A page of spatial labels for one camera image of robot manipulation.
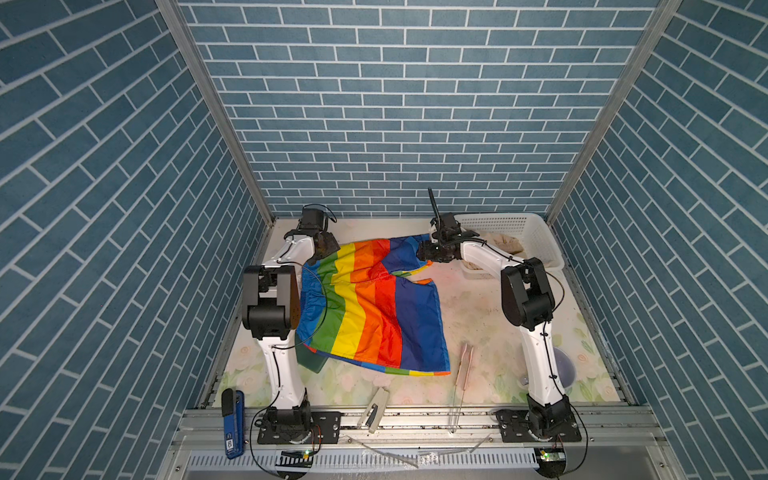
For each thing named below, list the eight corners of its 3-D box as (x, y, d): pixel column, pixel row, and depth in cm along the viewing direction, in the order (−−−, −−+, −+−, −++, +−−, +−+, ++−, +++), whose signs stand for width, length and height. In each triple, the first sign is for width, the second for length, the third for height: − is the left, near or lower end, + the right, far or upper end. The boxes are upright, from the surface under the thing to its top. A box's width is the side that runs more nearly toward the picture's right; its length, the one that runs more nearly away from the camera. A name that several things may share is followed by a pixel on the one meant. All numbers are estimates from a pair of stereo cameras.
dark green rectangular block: (288, 357, 87) (284, 353, 84) (299, 342, 90) (297, 337, 87) (317, 375, 84) (314, 371, 81) (328, 358, 87) (326, 354, 84)
